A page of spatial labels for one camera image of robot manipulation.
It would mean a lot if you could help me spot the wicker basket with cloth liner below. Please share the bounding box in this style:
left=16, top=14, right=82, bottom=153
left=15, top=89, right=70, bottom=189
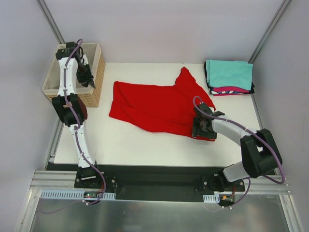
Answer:
left=42, top=43, right=106, bottom=108

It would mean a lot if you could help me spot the pink t shirt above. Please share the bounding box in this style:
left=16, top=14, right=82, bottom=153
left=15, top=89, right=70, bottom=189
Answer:
left=210, top=87, right=250, bottom=96

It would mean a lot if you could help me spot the red t shirt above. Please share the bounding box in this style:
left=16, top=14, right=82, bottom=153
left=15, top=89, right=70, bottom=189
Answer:
left=109, top=67, right=215, bottom=137

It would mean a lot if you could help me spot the black t shirt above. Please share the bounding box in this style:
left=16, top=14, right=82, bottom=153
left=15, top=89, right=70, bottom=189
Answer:
left=204, top=60, right=255, bottom=95

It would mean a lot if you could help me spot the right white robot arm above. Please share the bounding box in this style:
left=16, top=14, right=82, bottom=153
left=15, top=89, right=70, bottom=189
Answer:
left=192, top=102, right=285, bottom=192

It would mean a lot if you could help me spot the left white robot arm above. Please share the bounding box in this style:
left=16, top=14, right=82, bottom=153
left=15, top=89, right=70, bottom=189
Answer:
left=51, top=39, right=102, bottom=188

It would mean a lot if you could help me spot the left aluminium frame post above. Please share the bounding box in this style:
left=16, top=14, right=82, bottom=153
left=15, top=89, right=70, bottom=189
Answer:
left=36, top=0, right=65, bottom=44

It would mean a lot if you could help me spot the aluminium frame post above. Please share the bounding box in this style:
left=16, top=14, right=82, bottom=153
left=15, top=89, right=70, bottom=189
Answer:
left=248, top=0, right=293, bottom=64
left=36, top=0, right=65, bottom=44

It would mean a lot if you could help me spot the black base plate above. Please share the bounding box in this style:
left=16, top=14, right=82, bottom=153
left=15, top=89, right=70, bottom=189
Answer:
left=73, top=164, right=246, bottom=201

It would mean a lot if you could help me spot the right aluminium frame post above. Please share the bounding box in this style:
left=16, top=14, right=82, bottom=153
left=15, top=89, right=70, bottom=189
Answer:
left=248, top=0, right=293, bottom=64

